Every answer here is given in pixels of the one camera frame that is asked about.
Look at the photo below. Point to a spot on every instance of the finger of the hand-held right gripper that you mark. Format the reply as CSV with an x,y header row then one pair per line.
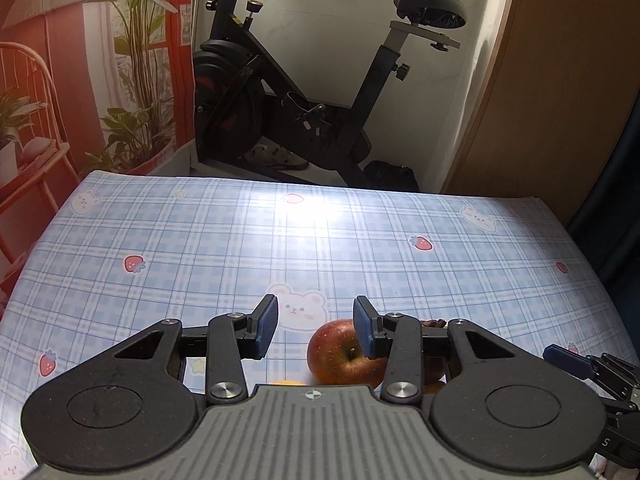
x,y
565,357

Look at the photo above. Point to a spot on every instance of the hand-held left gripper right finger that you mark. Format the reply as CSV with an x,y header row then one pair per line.
x,y
364,325

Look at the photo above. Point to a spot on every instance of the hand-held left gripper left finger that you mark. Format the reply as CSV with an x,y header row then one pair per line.
x,y
267,322

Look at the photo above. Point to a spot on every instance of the red apple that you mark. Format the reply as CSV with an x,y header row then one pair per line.
x,y
335,355

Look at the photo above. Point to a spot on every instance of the small orange tangerine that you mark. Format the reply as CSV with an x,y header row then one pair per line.
x,y
290,383

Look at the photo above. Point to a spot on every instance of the blue plaid tablecloth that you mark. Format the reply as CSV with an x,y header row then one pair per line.
x,y
200,240

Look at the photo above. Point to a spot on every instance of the dark blue curtain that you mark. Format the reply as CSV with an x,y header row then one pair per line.
x,y
615,220

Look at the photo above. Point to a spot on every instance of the black bag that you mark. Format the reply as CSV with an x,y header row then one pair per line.
x,y
392,176

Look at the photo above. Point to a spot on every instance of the black exercise bike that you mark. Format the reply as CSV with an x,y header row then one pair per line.
x,y
235,95

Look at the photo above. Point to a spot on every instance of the wooden cabinet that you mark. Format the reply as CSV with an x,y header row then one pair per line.
x,y
550,85

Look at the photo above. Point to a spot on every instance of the wall poster with plants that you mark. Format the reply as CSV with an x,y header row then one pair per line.
x,y
75,60

